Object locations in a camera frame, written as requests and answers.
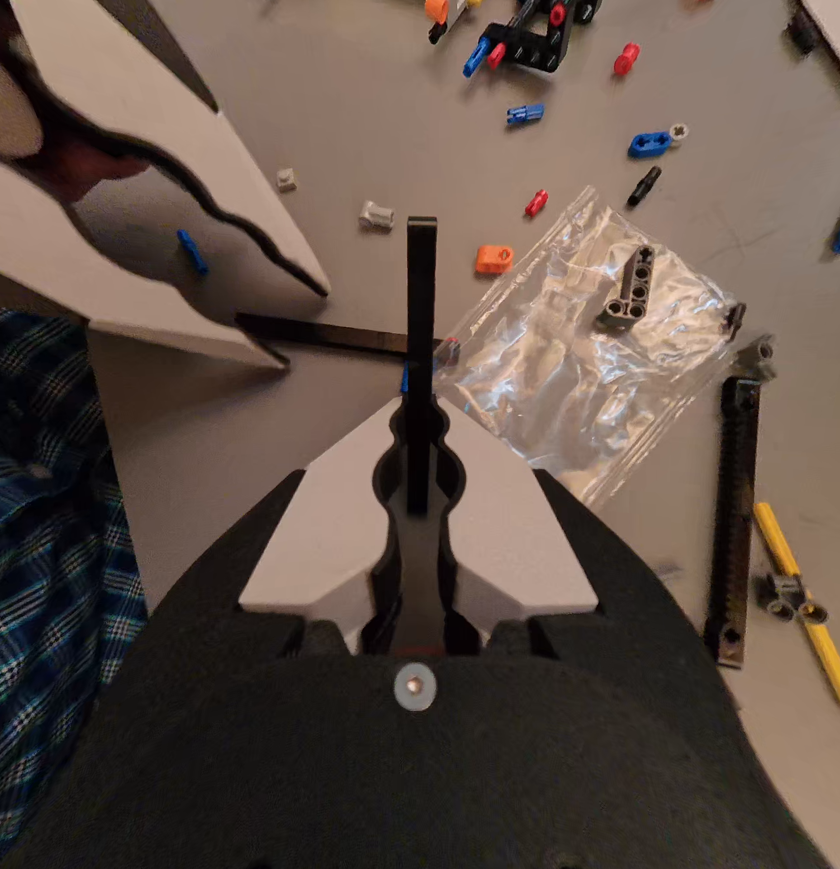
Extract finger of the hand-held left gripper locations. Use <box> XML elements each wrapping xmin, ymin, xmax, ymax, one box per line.
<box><xmin>11</xmin><ymin>0</ymin><xmax>330</xmax><ymax>298</ymax></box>
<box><xmin>0</xmin><ymin>162</ymin><xmax>290</xmax><ymax>372</ymax></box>

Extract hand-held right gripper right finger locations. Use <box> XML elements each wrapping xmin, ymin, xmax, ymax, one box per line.
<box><xmin>436</xmin><ymin>396</ymin><xmax>599</xmax><ymax>654</ymax></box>

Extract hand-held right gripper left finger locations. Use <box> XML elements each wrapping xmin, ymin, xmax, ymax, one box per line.
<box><xmin>238</xmin><ymin>396</ymin><xmax>411</xmax><ymax>656</ymax></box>

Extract long black lego beam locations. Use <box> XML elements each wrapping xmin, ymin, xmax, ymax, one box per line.
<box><xmin>235</xmin><ymin>312</ymin><xmax>463</xmax><ymax>369</ymax></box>

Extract black lego gear rack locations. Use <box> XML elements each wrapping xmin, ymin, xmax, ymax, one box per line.
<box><xmin>702</xmin><ymin>376</ymin><xmax>764</xmax><ymax>670</ymax></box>

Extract yellow lego axle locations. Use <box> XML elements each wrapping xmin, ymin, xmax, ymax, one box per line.
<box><xmin>751</xmin><ymin>501</ymin><xmax>840</xmax><ymax>715</ymax></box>

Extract dark grey lego axle connector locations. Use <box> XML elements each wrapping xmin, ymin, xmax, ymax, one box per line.
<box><xmin>755</xmin><ymin>573</ymin><xmax>829</xmax><ymax>625</ymax></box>

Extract dark grey angled lego beam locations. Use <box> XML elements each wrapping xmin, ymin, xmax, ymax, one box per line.
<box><xmin>601</xmin><ymin>244</ymin><xmax>657</xmax><ymax>333</ymax></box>

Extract grey lego pin connector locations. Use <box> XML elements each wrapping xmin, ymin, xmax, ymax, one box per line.
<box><xmin>735</xmin><ymin>335</ymin><xmax>778</xmax><ymax>382</ymax></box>

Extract lego vehicle assembly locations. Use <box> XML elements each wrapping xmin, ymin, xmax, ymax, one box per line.
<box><xmin>423</xmin><ymin>0</ymin><xmax>605</xmax><ymax>80</ymax></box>

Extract person's left hand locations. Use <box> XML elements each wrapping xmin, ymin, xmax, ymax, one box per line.
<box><xmin>53</xmin><ymin>144</ymin><xmax>151</xmax><ymax>205</ymax></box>

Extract clear plastic bag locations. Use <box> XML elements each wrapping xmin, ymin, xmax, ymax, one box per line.
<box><xmin>433</xmin><ymin>185</ymin><xmax>741</xmax><ymax>511</ymax></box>

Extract blue plaid shirt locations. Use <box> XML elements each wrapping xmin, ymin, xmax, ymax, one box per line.
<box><xmin>0</xmin><ymin>306</ymin><xmax>151</xmax><ymax>869</ymax></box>

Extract black board clip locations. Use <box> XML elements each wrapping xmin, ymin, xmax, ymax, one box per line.
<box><xmin>785</xmin><ymin>10</ymin><xmax>819</xmax><ymax>57</ymax></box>

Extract white flat board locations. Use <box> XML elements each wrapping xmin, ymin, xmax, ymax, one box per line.
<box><xmin>798</xmin><ymin>0</ymin><xmax>840</xmax><ymax>80</ymax></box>

